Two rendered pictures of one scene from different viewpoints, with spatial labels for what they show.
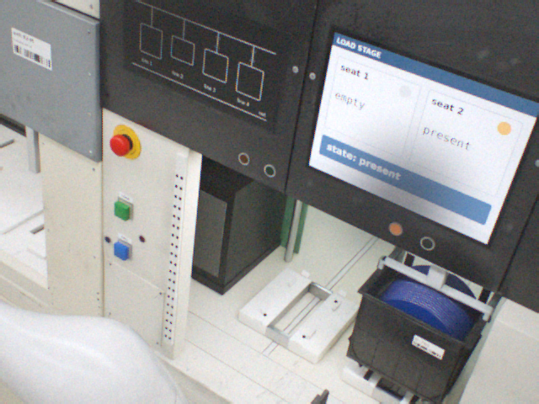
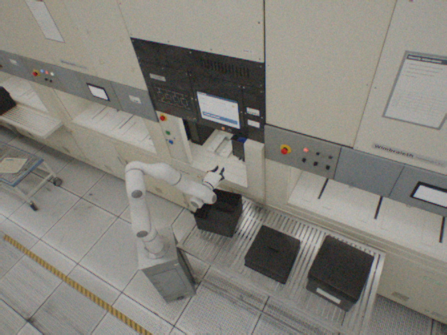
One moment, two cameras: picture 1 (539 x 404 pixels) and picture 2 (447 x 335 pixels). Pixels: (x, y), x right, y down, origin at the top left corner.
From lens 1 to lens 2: 1.08 m
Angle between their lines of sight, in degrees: 16
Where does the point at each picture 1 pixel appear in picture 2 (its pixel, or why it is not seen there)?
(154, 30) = (161, 93)
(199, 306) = (195, 150)
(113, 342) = (163, 165)
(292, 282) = (219, 138)
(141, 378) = (168, 170)
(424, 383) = not seen: hidden behind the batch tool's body
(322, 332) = (228, 150)
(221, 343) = (203, 158)
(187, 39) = (168, 94)
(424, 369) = not seen: hidden behind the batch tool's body
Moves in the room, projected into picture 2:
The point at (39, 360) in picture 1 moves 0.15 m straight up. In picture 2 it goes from (152, 171) to (144, 151)
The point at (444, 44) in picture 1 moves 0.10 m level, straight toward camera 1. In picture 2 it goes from (216, 92) to (212, 102)
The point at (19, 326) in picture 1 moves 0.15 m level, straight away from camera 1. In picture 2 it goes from (148, 166) to (142, 149)
